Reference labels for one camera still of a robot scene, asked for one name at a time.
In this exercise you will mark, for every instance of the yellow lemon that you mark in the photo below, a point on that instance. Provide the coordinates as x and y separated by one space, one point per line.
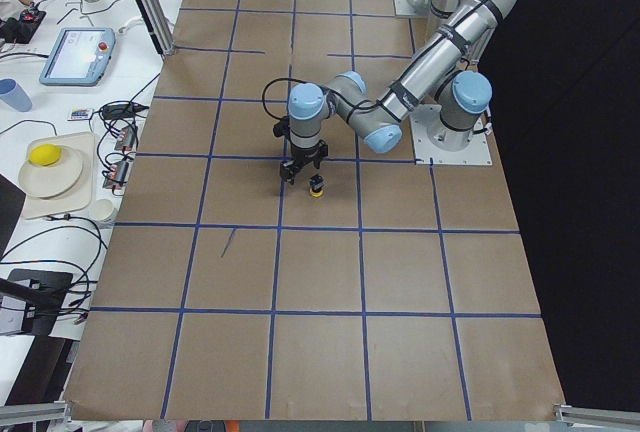
45 155

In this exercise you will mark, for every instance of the black joystick controller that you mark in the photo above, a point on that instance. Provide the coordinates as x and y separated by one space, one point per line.
22 30

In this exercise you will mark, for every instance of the yellow push button switch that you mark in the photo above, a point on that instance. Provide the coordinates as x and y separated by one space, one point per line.
316 186

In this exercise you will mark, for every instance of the aluminium rail bottom right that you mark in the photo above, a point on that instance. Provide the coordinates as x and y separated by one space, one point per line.
597 417

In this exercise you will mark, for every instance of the usb hub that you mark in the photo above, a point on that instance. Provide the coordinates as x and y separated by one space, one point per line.
127 138
116 176

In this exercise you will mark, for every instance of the blue teach pendant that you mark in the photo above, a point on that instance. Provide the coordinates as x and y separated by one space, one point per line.
79 57

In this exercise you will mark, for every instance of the lower usb hub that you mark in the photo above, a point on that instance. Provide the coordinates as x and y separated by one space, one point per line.
116 176

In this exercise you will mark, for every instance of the black camera stand base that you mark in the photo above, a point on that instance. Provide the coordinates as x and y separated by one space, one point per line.
31 301

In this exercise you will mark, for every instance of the aluminium rail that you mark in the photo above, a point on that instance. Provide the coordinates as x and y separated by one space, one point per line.
33 413
597 417

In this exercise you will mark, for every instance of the beige round plate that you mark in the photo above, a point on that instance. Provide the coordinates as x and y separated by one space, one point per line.
43 182

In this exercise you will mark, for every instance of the white paper cup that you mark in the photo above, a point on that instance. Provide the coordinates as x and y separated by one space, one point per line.
103 212

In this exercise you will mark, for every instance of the blue plastic cup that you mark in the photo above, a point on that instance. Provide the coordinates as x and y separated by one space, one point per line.
13 95

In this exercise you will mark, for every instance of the aluminium rail bottom left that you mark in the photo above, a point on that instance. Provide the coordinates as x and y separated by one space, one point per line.
33 413

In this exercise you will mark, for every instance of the upper usb hub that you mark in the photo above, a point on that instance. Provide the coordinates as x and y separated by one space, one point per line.
127 138

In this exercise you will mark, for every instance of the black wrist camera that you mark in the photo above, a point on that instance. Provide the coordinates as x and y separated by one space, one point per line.
282 128

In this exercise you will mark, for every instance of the black inline power brick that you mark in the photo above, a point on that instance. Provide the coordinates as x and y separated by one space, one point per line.
121 110

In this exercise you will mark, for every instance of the beige serving tray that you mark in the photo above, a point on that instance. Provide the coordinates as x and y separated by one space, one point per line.
78 196

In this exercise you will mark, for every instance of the small colourful card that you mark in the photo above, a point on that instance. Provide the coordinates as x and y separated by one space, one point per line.
81 114

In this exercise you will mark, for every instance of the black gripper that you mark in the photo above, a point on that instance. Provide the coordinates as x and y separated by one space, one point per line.
305 153

